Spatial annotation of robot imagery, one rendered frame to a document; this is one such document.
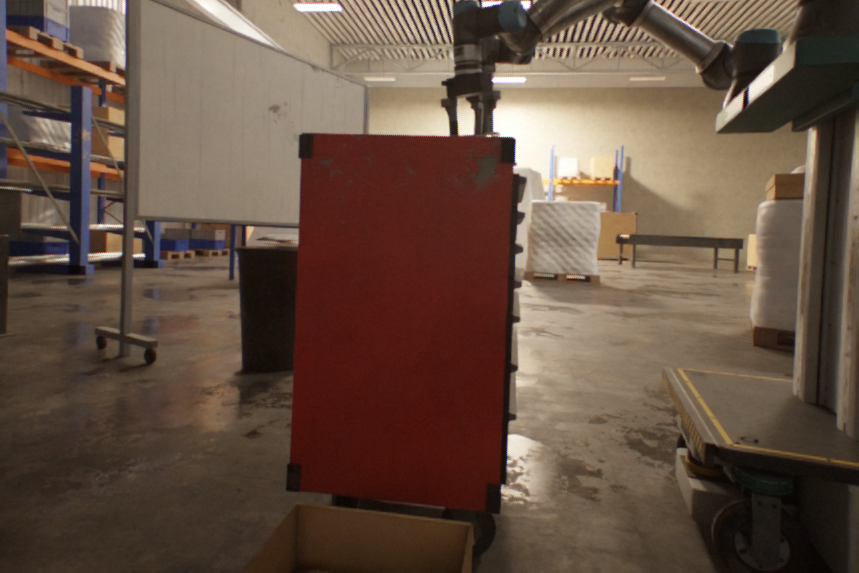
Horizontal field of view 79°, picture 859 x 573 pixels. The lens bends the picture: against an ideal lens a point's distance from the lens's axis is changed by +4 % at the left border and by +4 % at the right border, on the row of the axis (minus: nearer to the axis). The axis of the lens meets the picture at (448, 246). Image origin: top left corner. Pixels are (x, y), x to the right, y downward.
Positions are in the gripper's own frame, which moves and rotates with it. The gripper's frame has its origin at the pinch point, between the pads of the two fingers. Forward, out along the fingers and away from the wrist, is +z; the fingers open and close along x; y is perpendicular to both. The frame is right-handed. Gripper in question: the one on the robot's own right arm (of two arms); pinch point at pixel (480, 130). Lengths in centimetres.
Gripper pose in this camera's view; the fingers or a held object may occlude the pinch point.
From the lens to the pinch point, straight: 171.3
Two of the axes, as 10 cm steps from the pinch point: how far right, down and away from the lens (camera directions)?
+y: 8.5, 0.5, -5.2
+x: 5.2, 0.0, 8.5
